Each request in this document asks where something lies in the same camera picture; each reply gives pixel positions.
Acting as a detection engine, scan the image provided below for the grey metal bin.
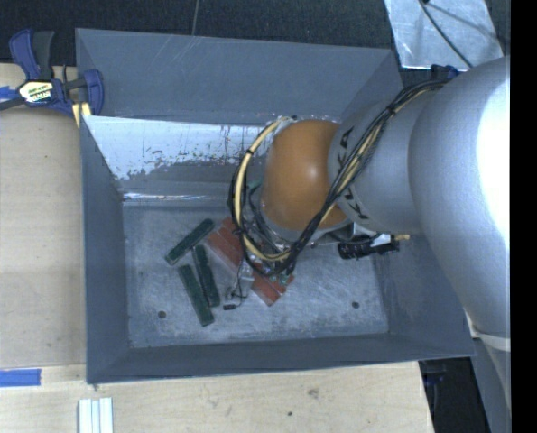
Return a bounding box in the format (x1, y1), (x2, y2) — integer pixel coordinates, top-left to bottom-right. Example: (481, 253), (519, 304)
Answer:
(74, 27), (477, 385)

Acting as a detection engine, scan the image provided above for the red-brown flat block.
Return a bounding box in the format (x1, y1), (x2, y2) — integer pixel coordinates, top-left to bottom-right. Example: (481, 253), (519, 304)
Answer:
(248, 269), (295, 308)
(204, 216), (247, 272)

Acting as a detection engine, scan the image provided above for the pale wood flat board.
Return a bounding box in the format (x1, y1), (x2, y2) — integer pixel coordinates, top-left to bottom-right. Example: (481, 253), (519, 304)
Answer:
(0, 105), (89, 371)

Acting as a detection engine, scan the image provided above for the dark green flat block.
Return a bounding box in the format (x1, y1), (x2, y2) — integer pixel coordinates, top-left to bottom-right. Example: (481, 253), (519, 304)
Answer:
(177, 263), (217, 328)
(164, 217), (217, 267)
(191, 244), (222, 309)

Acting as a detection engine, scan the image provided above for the black cylinder on white bracket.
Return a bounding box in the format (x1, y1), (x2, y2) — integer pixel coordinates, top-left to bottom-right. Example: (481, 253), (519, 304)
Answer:
(337, 232), (411, 262)

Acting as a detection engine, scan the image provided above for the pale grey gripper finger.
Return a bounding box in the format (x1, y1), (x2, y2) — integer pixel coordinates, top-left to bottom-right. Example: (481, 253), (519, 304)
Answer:
(236, 263), (256, 300)

